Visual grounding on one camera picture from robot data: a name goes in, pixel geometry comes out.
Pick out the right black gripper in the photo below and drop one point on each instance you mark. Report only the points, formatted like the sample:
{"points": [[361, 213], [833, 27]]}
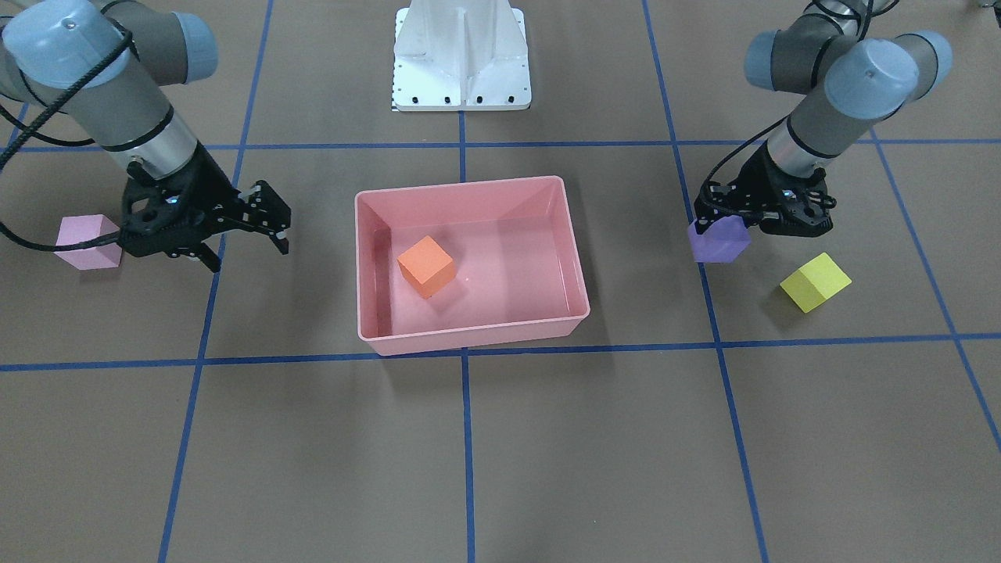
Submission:
{"points": [[209, 190]]}

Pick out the purple foam block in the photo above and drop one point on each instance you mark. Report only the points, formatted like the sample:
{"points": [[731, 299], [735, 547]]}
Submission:
{"points": [[722, 242]]}

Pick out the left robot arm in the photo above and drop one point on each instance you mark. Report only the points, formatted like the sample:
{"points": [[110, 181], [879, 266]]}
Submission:
{"points": [[849, 81]]}

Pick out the yellow foam block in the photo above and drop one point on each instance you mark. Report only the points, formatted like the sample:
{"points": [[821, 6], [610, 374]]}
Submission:
{"points": [[814, 283]]}

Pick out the pink plastic bin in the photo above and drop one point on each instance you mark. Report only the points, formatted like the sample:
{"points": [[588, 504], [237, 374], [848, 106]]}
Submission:
{"points": [[519, 276]]}

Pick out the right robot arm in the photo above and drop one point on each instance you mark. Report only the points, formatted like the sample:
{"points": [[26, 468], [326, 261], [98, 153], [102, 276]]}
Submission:
{"points": [[104, 64]]}

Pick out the orange foam block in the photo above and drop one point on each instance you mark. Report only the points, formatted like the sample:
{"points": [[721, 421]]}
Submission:
{"points": [[427, 267]]}

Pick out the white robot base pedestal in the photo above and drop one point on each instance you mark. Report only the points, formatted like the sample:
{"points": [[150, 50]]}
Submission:
{"points": [[460, 56]]}

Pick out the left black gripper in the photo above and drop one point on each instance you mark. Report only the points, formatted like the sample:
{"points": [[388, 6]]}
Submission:
{"points": [[799, 211]]}

